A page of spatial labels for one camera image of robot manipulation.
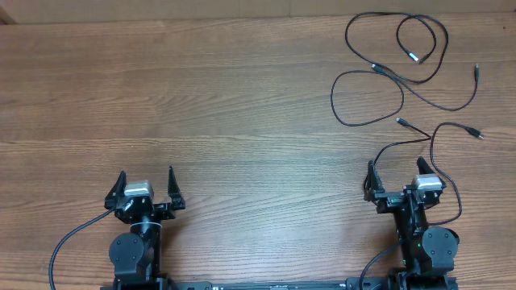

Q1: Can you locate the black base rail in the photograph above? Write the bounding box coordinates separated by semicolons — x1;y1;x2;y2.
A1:
100;277;459;290

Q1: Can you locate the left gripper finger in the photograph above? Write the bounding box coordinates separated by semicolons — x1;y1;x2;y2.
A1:
104;171;127;209
168;166;186;210

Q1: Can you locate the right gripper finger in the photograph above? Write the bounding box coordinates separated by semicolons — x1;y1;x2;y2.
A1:
364;159;385;201
416;156;447;192

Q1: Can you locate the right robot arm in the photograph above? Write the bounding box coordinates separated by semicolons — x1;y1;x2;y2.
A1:
358;157;460;290

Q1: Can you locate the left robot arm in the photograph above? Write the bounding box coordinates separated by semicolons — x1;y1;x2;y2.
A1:
104;167;186;290

